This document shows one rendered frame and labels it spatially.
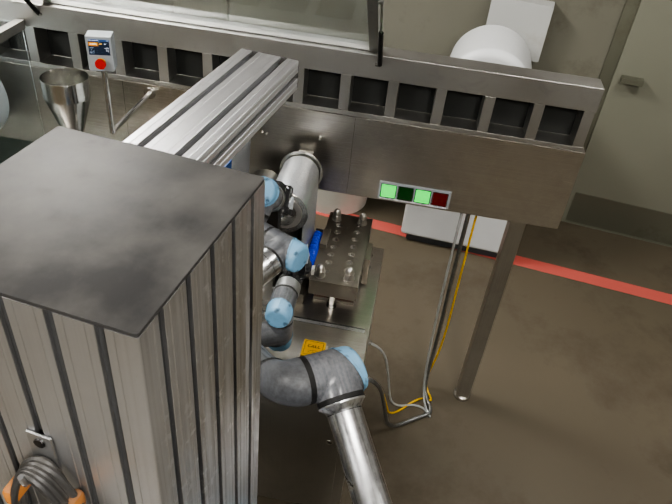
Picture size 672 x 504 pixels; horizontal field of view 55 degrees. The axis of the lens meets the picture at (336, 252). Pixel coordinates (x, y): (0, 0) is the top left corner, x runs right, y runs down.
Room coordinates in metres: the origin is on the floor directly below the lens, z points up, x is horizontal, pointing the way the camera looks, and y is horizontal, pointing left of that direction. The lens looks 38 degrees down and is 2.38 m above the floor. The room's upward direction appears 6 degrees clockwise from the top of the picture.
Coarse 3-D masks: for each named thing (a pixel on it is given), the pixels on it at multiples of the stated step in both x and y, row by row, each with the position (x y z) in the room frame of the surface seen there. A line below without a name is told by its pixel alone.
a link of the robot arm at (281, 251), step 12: (276, 228) 1.27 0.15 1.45; (264, 240) 1.23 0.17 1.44; (276, 240) 1.22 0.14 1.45; (288, 240) 1.22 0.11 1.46; (264, 252) 1.17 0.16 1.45; (276, 252) 1.18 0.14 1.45; (288, 252) 1.19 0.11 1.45; (300, 252) 1.19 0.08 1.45; (264, 264) 1.14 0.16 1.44; (276, 264) 1.16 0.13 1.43; (288, 264) 1.17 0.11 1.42; (300, 264) 1.20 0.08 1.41; (264, 276) 1.12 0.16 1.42
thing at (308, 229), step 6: (312, 204) 1.78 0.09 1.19; (312, 210) 1.79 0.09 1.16; (312, 216) 1.80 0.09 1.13; (306, 222) 1.68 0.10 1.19; (312, 222) 1.81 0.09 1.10; (306, 228) 1.69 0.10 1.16; (312, 228) 1.82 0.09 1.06; (306, 234) 1.70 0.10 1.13; (312, 234) 1.83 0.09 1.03; (306, 240) 1.71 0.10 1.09
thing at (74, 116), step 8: (48, 104) 1.76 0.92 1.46; (80, 104) 1.77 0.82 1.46; (88, 104) 1.81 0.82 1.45; (56, 112) 1.76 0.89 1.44; (64, 112) 1.75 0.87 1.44; (72, 112) 1.76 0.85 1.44; (80, 112) 1.78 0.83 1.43; (56, 120) 1.78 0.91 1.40; (64, 120) 1.76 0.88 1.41; (72, 120) 1.77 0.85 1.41; (80, 120) 1.79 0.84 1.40; (72, 128) 1.78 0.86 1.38; (80, 128) 1.79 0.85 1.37
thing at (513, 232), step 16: (512, 224) 2.04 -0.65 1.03; (512, 240) 2.04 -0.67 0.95; (496, 256) 2.10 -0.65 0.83; (512, 256) 2.04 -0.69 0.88; (496, 272) 2.04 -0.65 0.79; (496, 288) 2.04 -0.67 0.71; (496, 304) 2.04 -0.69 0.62; (480, 320) 2.04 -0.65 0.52; (480, 336) 2.04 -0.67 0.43; (480, 352) 2.04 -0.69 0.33; (464, 368) 2.05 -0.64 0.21; (464, 384) 2.04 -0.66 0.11; (464, 400) 2.03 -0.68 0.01
